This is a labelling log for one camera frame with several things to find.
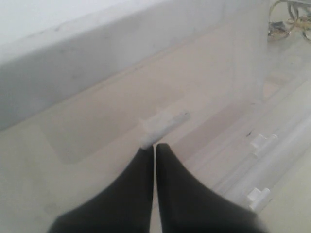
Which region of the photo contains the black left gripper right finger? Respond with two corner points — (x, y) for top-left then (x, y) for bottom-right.
(156, 144), (264, 233)

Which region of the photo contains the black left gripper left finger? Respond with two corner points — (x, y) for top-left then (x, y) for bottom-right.
(49, 147), (154, 233)

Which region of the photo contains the gold keychain with black strap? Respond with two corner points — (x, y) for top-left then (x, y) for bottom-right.
(268, 0), (311, 43)

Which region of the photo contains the clear bottom drawer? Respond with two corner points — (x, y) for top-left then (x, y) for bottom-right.
(225, 135), (311, 219)

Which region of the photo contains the white plastic drawer cabinet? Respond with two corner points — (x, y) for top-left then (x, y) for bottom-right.
(0, 0), (259, 130)

